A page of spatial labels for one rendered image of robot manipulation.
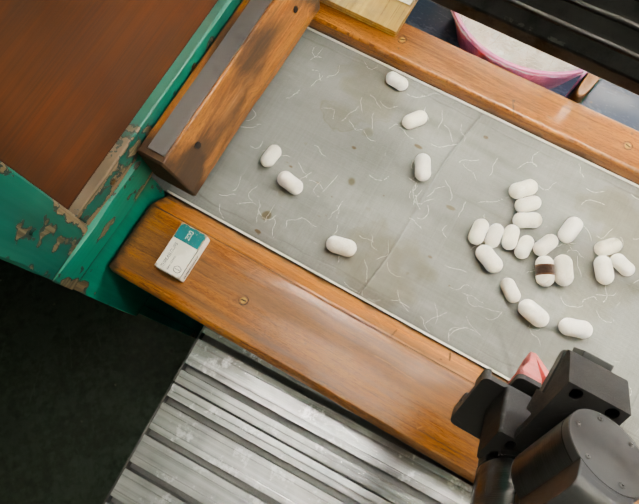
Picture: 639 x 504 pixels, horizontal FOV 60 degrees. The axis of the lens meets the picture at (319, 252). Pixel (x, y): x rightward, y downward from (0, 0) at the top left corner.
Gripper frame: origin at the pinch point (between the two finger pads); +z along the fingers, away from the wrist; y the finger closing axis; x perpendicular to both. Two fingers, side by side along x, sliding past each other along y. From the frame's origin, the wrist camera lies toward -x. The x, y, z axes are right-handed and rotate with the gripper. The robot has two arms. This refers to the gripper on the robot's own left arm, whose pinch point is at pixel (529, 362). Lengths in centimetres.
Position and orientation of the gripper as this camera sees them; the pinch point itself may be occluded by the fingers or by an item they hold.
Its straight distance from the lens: 57.7
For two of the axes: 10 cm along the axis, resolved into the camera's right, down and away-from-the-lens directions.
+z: 3.8, -4.7, 8.0
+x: -3.1, 7.5, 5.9
